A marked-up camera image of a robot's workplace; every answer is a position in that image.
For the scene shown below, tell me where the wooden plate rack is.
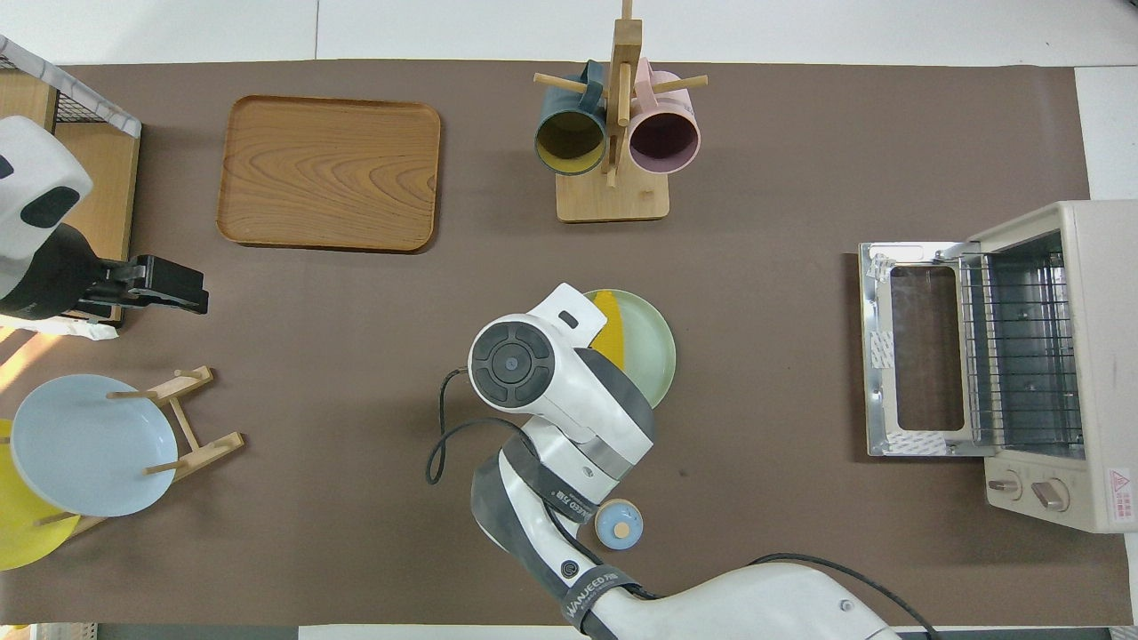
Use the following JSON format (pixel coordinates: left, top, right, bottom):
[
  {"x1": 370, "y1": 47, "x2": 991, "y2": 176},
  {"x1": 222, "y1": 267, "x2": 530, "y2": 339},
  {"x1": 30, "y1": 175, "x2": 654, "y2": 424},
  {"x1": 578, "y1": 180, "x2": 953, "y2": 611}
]
[{"x1": 36, "y1": 364, "x2": 246, "y2": 540}]

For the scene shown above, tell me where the light blue plate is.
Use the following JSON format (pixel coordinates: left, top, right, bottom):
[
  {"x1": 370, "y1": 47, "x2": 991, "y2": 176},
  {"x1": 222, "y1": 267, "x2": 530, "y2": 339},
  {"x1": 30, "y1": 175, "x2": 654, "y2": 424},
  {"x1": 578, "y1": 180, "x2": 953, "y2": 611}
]
[{"x1": 11, "y1": 373, "x2": 179, "y2": 518}]

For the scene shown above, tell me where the small blue lid with knob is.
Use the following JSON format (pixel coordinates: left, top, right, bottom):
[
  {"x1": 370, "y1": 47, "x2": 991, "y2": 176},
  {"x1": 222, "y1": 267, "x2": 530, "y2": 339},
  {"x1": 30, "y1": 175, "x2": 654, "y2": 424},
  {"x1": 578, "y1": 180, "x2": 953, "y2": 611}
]
[{"x1": 594, "y1": 498, "x2": 644, "y2": 550}]

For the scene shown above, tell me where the yellow plate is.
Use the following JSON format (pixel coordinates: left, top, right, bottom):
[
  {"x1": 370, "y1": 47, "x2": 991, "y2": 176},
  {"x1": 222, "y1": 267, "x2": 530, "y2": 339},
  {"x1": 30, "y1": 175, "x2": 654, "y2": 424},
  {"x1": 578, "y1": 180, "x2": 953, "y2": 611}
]
[{"x1": 0, "y1": 418, "x2": 81, "y2": 572}]

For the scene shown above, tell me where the mint green plate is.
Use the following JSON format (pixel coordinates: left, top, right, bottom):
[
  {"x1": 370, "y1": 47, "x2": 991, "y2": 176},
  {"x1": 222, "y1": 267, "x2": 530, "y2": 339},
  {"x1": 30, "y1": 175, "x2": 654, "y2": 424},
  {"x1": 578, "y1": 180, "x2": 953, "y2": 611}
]
[{"x1": 581, "y1": 289, "x2": 677, "y2": 410}]

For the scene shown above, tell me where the pink mug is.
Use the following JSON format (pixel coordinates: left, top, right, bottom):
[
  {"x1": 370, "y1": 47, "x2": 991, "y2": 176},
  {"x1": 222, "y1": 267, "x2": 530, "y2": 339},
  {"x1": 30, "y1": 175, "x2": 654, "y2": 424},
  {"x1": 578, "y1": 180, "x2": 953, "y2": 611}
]
[{"x1": 628, "y1": 58, "x2": 702, "y2": 176}]

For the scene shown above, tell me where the wooden mug rack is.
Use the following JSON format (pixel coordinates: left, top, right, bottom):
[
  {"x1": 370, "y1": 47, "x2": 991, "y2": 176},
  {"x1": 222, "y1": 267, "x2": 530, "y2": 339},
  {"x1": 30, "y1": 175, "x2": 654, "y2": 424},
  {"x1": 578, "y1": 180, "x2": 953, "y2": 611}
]
[{"x1": 533, "y1": 0, "x2": 709, "y2": 223}]

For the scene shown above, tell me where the wooden serving tray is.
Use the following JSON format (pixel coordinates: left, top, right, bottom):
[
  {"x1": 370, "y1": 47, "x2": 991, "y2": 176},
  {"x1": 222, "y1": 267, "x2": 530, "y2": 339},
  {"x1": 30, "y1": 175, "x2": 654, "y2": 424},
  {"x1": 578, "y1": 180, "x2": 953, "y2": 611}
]
[{"x1": 216, "y1": 95, "x2": 442, "y2": 254}]

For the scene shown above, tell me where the wire and wood shelf basket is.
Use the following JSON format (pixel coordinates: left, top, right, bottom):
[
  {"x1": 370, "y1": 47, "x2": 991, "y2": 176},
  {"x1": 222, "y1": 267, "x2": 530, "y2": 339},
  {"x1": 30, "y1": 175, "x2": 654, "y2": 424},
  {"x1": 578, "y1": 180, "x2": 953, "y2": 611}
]
[{"x1": 0, "y1": 34, "x2": 143, "y2": 340}]

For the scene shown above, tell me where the dark blue mug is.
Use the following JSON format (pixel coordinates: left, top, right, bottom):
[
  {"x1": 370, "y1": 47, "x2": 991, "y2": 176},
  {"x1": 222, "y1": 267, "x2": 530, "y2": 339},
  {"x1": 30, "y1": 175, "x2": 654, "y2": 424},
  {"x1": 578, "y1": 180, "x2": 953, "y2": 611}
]
[{"x1": 533, "y1": 60, "x2": 609, "y2": 177}]

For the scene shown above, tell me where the cream toaster oven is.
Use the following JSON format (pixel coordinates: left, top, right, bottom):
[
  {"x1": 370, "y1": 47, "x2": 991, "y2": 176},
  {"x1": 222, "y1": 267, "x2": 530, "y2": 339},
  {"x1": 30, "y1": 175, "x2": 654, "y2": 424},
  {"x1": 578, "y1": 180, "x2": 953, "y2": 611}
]
[{"x1": 858, "y1": 200, "x2": 1138, "y2": 534}]

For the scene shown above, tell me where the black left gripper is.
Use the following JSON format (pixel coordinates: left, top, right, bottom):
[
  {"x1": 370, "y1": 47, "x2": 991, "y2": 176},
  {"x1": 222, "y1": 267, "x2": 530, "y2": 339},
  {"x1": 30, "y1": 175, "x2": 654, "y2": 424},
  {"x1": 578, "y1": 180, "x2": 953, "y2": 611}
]
[{"x1": 0, "y1": 222, "x2": 211, "y2": 323}]

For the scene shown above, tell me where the glass oven door with handle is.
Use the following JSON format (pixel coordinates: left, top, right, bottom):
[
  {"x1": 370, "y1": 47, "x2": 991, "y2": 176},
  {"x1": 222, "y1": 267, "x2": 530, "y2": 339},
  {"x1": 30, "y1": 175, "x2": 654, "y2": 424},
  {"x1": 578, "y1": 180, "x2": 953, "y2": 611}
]
[{"x1": 858, "y1": 240, "x2": 981, "y2": 459}]

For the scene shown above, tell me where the brown table mat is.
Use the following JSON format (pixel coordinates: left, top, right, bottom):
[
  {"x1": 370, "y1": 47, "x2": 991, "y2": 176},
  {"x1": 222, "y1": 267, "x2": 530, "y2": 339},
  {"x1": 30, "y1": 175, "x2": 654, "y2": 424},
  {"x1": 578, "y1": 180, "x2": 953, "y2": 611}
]
[{"x1": 0, "y1": 60, "x2": 1135, "y2": 628}]

